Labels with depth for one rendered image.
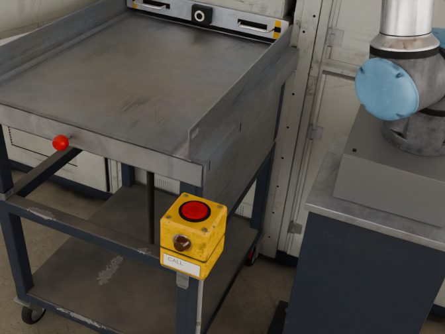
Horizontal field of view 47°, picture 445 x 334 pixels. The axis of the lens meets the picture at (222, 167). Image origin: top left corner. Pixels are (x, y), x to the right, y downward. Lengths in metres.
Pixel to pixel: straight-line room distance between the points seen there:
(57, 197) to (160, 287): 0.82
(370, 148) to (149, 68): 0.60
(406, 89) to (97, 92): 0.69
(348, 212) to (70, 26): 0.91
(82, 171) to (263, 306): 0.93
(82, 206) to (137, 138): 1.20
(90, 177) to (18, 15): 0.82
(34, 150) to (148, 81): 1.12
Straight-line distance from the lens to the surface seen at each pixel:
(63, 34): 1.52
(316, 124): 1.62
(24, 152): 2.37
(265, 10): 1.56
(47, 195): 2.32
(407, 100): 0.93
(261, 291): 1.90
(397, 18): 0.93
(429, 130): 1.10
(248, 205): 1.90
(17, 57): 1.39
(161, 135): 1.07
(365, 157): 1.06
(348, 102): 1.57
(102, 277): 1.70
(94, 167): 2.15
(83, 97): 1.22
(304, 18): 1.53
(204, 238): 0.76
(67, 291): 1.67
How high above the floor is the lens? 1.41
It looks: 35 degrees down
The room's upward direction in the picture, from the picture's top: 5 degrees clockwise
